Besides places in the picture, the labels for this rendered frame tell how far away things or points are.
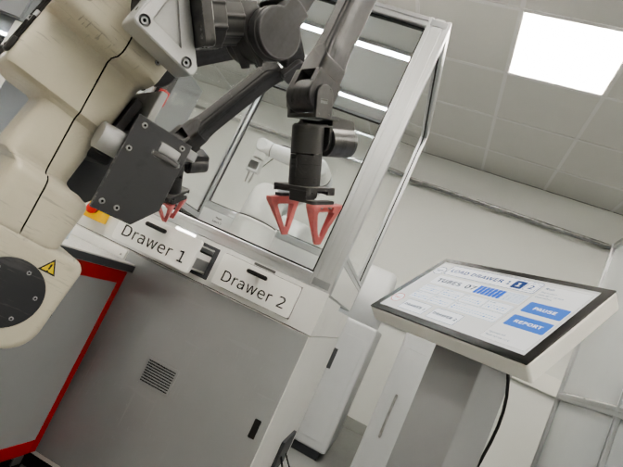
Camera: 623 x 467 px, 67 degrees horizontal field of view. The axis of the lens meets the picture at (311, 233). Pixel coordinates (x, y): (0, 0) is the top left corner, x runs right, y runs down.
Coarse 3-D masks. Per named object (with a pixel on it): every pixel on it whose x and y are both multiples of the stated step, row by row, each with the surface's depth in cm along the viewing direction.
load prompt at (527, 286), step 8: (448, 272) 139; (456, 272) 137; (464, 272) 135; (472, 272) 134; (480, 272) 132; (488, 272) 131; (472, 280) 130; (480, 280) 128; (488, 280) 127; (496, 280) 125; (504, 280) 124; (512, 280) 123; (520, 280) 121; (512, 288) 119; (520, 288) 117; (528, 288) 116; (536, 288) 115
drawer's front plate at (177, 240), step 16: (128, 224) 151; (144, 224) 150; (160, 224) 149; (128, 240) 150; (160, 240) 148; (176, 240) 147; (192, 240) 147; (160, 256) 147; (176, 256) 146; (192, 256) 145
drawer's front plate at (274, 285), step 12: (228, 264) 158; (240, 264) 158; (216, 276) 158; (228, 276) 157; (240, 276) 157; (252, 276) 156; (276, 276) 155; (228, 288) 156; (264, 288) 154; (276, 288) 154; (288, 288) 153; (300, 288) 153; (252, 300) 154; (264, 300) 154; (276, 300) 153; (288, 300) 152; (276, 312) 152; (288, 312) 152
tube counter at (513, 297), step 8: (464, 288) 127; (472, 288) 125; (480, 288) 124; (488, 288) 123; (496, 288) 121; (488, 296) 119; (496, 296) 118; (504, 296) 117; (512, 296) 116; (520, 296) 114; (528, 296) 113
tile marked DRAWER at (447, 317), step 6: (432, 312) 121; (438, 312) 120; (444, 312) 119; (450, 312) 118; (432, 318) 118; (438, 318) 117; (444, 318) 116; (450, 318) 116; (456, 318) 115; (462, 318) 114; (450, 324) 113
